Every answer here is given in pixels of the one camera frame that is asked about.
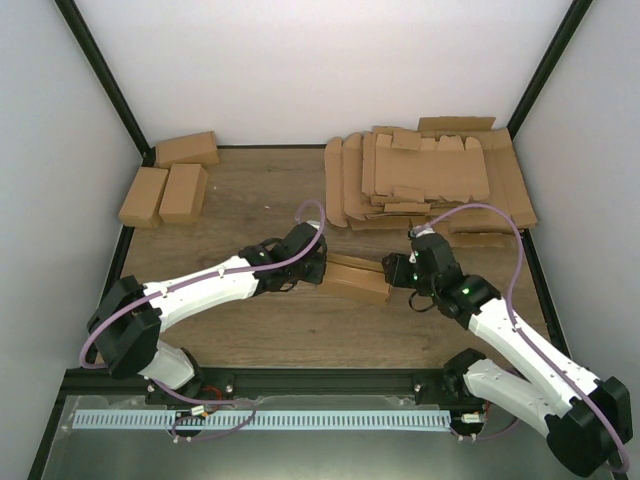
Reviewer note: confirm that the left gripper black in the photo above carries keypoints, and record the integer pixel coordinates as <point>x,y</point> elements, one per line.
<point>316,276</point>

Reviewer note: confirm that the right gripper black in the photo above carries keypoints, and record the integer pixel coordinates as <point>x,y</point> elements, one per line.
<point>394,275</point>

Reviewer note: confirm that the cardboard box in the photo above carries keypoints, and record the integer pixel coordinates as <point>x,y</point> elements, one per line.
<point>200,148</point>
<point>183,194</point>
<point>141,205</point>
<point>356,279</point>

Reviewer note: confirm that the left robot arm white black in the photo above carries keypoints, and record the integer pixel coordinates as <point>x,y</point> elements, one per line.
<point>132,316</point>

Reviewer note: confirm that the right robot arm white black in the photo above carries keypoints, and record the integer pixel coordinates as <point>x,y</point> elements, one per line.
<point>584,420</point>

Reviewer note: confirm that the folded cardboard box back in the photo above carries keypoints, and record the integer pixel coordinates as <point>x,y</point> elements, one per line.
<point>200,148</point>

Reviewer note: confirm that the stack of flat cardboard sheets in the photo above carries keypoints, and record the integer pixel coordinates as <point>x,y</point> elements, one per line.
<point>461,169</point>

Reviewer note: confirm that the black aluminium frame rail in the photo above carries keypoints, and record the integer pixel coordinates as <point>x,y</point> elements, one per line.
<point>445,387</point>

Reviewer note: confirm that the light blue slotted cable duct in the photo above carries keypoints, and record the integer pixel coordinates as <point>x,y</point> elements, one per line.
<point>372,420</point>

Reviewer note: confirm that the right black corner post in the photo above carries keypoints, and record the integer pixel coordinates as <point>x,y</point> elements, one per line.
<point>561,39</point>

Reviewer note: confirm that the black corner post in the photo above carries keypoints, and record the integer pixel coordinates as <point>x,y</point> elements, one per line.
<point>561,39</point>
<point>90,48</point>

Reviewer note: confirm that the left black corner post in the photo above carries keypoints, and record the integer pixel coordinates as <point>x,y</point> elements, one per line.
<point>90,48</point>

